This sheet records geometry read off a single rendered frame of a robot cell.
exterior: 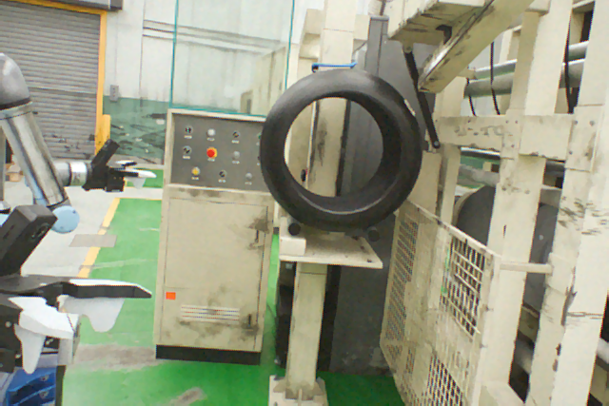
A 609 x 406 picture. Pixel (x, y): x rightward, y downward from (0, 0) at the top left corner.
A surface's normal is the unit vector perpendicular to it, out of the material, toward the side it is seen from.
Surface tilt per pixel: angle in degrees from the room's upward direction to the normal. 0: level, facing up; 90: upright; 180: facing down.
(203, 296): 90
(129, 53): 90
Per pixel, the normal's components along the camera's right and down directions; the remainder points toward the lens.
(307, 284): 0.05, 0.13
